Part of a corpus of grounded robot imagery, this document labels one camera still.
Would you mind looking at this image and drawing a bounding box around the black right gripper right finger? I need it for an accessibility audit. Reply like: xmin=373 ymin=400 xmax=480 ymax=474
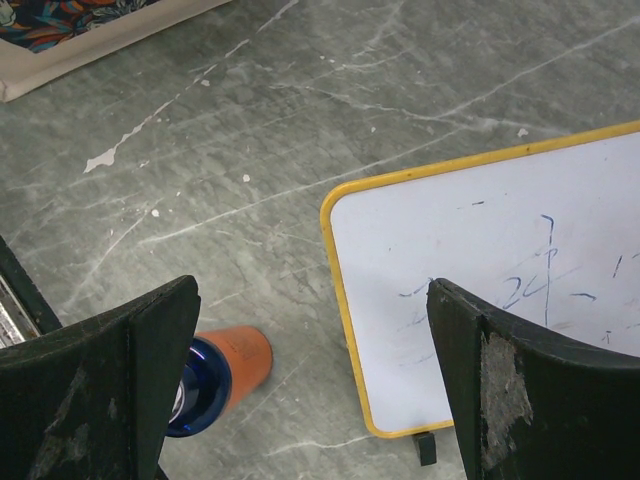
xmin=426 ymin=278 xmax=639 ymax=479

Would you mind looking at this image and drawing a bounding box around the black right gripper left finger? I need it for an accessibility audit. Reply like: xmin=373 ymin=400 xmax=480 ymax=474
xmin=1 ymin=275 xmax=200 ymax=479

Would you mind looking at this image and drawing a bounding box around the orange blue pump bottle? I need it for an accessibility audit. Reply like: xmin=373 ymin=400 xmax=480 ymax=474
xmin=167 ymin=325 xmax=273 ymax=438

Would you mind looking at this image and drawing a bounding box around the beige canvas tote bag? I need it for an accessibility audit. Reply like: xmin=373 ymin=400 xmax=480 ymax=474
xmin=1 ymin=0 xmax=223 ymax=103

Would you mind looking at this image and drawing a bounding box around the yellow-framed small whiteboard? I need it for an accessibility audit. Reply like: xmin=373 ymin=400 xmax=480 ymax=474
xmin=320 ymin=122 xmax=639 ymax=438

